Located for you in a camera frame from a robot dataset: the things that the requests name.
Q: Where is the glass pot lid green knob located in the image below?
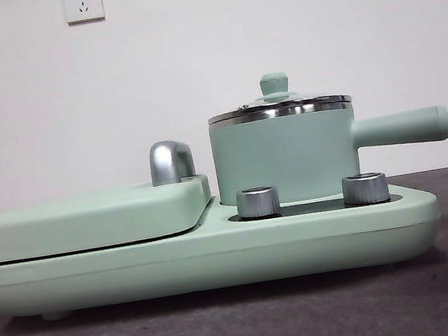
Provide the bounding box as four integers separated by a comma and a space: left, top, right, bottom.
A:
200, 61, 353, 125

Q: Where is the silver control knob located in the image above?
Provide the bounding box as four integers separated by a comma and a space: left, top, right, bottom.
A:
339, 169, 392, 208
233, 184, 282, 221

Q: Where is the green breakfast machine base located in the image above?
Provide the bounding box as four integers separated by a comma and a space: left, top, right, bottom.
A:
0, 163, 448, 330

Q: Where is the green griddle cover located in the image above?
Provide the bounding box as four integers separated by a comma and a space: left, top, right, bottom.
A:
0, 169, 219, 266

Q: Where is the green pot with side handle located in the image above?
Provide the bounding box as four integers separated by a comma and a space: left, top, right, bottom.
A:
206, 82, 448, 213

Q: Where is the silver griddle cover handle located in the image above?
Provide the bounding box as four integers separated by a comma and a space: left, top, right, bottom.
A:
145, 136, 199, 188

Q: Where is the white wall socket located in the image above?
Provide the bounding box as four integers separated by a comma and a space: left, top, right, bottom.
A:
62, 0, 107, 25

